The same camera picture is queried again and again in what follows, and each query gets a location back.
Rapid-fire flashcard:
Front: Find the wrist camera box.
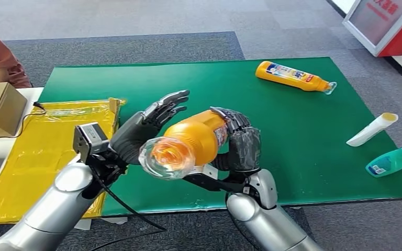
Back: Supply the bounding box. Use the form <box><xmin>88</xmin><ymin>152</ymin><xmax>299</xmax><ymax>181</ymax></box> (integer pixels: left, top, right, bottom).
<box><xmin>72</xmin><ymin>122</ymin><xmax>111</xmax><ymax>164</ymax></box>
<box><xmin>183</xmin><ymin>164</ymin><xmax>248</xmax><ymax>193</ymax></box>

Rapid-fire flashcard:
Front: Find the green table mat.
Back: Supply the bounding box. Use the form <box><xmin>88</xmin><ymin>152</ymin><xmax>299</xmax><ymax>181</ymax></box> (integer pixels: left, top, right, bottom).
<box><xmin>38</xmin><ymin>57</ymin><xmax>402</xmax><ymax>217</ymax></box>

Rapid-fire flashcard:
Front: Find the teal plastic bottle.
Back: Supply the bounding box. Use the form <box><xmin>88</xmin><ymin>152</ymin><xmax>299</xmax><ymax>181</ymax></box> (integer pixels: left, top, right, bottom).
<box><xmin>365</xmin><ymin>147</ymin><xmax>402</xmax><ymax>178</ymax></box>

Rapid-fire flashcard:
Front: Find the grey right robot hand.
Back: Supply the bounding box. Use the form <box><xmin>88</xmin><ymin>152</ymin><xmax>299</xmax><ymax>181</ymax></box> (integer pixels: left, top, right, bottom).
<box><xmin>209</xmin><ymin>106</ymin><xmax>262</xmax><ymax>174</ymax></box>

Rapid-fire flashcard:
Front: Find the thin black table cable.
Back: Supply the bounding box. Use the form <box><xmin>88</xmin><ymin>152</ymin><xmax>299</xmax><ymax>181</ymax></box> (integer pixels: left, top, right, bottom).
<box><xmin>0</xmin><ymin>101</ymin><xmax>47</xmax><ymax>141</ymax></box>

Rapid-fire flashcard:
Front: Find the orange bottle with white label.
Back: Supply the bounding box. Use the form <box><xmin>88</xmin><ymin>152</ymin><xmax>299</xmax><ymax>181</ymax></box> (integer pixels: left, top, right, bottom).
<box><xmin>138</xmin><ymin>110</ymin><xmax>230</xmax><ymax>181</ymax></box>

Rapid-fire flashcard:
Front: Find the red and white sign stand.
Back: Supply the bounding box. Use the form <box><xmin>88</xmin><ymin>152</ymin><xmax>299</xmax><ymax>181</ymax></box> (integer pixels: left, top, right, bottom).
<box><xmin>342</xmin><ymin>0</ymin><xmax>402</xmax><ymax>58</ymax></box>

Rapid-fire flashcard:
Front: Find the orange bottle with blue label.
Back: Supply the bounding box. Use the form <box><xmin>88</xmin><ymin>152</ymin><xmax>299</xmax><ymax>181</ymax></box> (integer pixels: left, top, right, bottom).
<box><xmin>255</xmin><ymin>61</ymin><xmax>338</xmax><ymax>96</ymax></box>

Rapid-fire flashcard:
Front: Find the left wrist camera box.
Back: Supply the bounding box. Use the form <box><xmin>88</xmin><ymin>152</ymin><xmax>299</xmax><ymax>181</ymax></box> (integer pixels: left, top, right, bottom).
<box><xmin>72</xmin><ymin>122</ymin><xmax>111</xmax><ymax>164</ymax></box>

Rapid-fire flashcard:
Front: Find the yellow plastic sheet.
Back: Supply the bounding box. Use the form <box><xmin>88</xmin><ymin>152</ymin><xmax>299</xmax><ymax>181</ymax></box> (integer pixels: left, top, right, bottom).
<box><xmin>0</xmin><ymin>98</ymin><xmax>127</xmax><ymax>226</ymax></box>

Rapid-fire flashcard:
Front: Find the white tube with yellow cap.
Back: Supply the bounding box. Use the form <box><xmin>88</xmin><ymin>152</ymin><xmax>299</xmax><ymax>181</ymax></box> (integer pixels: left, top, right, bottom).
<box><xmin>345</xmin><ymin>112</ymin><xmax>399</xmax><ymax>147</ymax></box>

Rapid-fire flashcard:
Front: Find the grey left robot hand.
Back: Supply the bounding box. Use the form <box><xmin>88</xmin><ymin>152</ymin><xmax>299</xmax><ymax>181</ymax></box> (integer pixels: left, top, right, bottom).
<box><xmin>110</xmin><ymin>90</ymin><xmax>191</xmax><ymax>165</ymax></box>

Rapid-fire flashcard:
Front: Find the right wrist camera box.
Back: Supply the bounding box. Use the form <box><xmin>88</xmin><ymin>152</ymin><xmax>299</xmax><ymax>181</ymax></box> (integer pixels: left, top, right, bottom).
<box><xmin>183</xmin><ymin>164</ymin><xmax>248</xmax><ymax>193</ymax></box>

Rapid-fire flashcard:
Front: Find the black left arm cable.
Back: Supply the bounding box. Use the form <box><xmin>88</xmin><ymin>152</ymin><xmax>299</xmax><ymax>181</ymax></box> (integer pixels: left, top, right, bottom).
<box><xmin>89</xmin><ymin>166</ymin><xmax>168</xmax><ymax>251</ymax></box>

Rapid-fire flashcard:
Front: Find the white paper scrap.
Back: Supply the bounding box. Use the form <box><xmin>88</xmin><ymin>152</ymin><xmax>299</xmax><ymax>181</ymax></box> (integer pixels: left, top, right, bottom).
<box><xmin>74</xmin><ymin>219</ymin><xmax>93</xmax><ymax>232</ymax></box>
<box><xmin>101</xmin><ymin>216</ymin><xmax>129</xmax><ymax>226</ymax></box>

